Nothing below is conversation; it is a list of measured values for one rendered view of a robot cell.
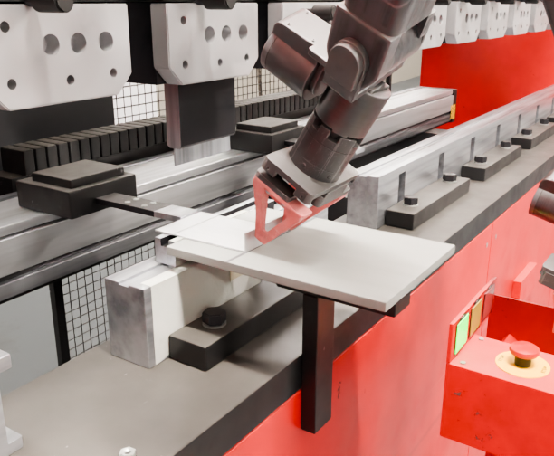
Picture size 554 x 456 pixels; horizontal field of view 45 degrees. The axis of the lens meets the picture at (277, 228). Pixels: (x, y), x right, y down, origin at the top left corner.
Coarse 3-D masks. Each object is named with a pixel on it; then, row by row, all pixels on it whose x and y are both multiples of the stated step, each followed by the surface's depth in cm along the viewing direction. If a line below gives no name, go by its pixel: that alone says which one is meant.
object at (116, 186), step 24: (48, 168) 93; (72, 168) 93; (96, 168) 93; (120, 168) 94; (24, 192) 91; (48, 192) 88; (72, 192) 87; (96, 192) 90; (120, 192) 94; (72, 216) 87; (168, 216) 83
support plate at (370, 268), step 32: (320, 224) 81; (192, 256) 72; (224, 256) 71; (256, 256) 71; (288, 256) 71; (320, 256) 71; (352, 256) 71; (384, 256) 71; (416, 256) 71; (448, 256) 73; (320, 288) 64; (352, 288) 63; (384, 288) 63
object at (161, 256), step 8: (248, 200) 91; (272, 200) 91; (232, 208) 87; (240, 208) 88; (248, 208) 87; (272, 208) 91; (160, 240) 76; (168, 240) 78; (160, 248) 77; (160, 256) 77; (168, 256) 76; (168, 264) 77
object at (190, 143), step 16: (224, 80) 78; (176, 96) 72; (192, 96) 74; (208, 96) 76; (224, 96) 79; (176, 112) 73; (192, 112) 75; (208, 112) 77; (224, 112) 80; (176, 128) 74; (192, 128) 75; (208, 128) 78; (224, 128) 80; (176, 144) 74; (192, 144) 76; (208, 144) 79; (224, 144) 82; (176, 160) 75; (192, 160) 78
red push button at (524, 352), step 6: (516, 342) 93; (522, 342) 93; (528, 342) 93; (510, 348) 92; (516, 348) 91; (522, 348) 91; (528, 348) 91; (534, 348) 91; (516, 354) 91; (522, 354) 90; (528, 354) 90; (534, 354) 90; (516, 360) 92; (522, 360) 91; (528, 360) 91; (522, 366) 92; (528, 366) 92
